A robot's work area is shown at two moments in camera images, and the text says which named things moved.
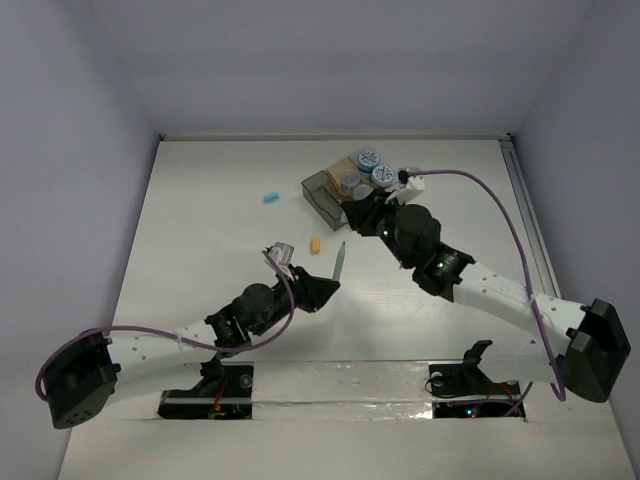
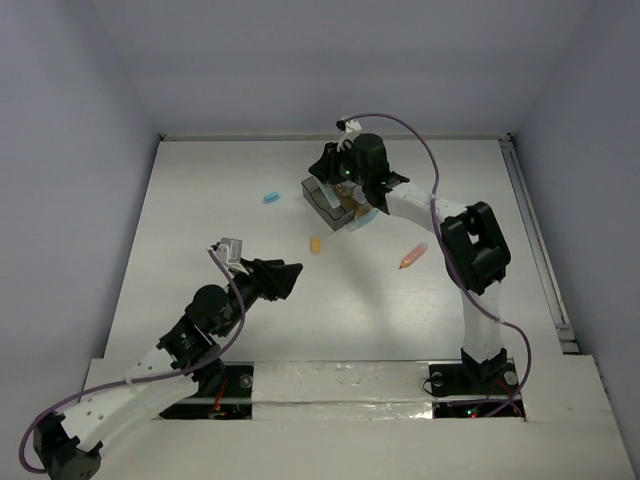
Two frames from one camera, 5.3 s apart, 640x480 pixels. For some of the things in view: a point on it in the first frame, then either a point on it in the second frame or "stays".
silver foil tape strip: [341, 390] stays
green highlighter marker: [339, 262] → [329, 192]
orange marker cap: [315, 244] stays
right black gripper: [363, 213] → [326, 166]
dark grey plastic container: [325, 199] stays
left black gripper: [302, 289] → [266, 280]
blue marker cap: [271, 197] stays
